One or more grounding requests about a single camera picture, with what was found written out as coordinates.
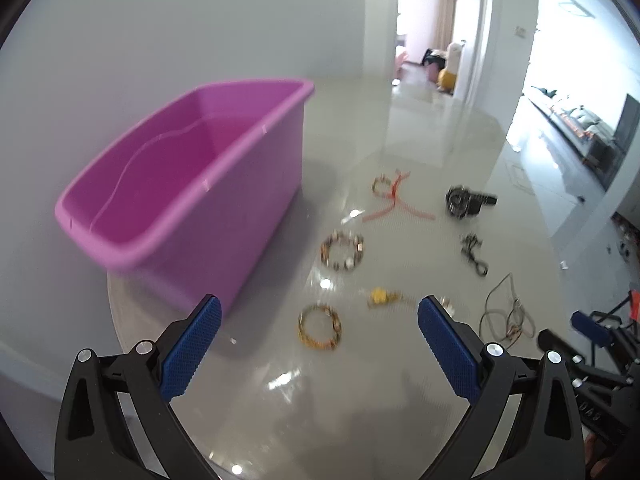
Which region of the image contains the white plush toy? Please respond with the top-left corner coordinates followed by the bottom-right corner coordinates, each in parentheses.
top-left (446, 41), bottom-right (469, 74)

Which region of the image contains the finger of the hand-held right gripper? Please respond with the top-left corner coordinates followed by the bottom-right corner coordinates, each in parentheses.
top-left (537, 329), bottom-right (588, 367)
top-left (571, 311), bottom-right (640, 372)

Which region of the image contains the multicoloured beaded bracelet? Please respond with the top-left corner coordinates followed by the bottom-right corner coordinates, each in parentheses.
top-left (320, 230), bottom-right (365, 272)

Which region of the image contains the red string bracelet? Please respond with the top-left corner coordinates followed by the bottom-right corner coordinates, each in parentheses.
top-left (361, 171), bottom-right (437, 223)

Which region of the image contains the black television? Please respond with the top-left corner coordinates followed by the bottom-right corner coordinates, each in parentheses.
top-left (611, 93), bottom-right (640, 155)

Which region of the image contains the yellow charm pendant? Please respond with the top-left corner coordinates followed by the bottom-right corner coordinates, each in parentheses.
top-left (367, 287), bottom-right (404, 309)

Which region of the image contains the grey sofa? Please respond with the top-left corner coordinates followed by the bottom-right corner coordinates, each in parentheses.
top-left (529, 85), bottom-right (617, 163)

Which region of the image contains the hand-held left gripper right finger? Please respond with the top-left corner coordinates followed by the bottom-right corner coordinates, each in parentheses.
top-left (418, 295), bottom-right (587, 480)

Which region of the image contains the pink plastic tub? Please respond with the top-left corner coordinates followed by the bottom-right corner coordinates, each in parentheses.
top-left (55, 78), bottom-right (316, 320)

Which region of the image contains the black digital wrist watch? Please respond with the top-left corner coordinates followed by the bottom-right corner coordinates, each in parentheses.
top-left (445, 185), bottom-right (499, 219)

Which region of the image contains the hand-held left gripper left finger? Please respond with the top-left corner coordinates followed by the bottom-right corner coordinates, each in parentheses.
top-left (54, 294), bottom-right (222, 480)

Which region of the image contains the thin cord necklace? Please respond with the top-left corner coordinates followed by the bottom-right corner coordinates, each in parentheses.
top-left (478, 273), bottom-right (537, 347)

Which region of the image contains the yellow beaded bracelet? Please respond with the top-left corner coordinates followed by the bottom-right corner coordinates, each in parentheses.
top-left (298, 304), bottom-right (342, 352)

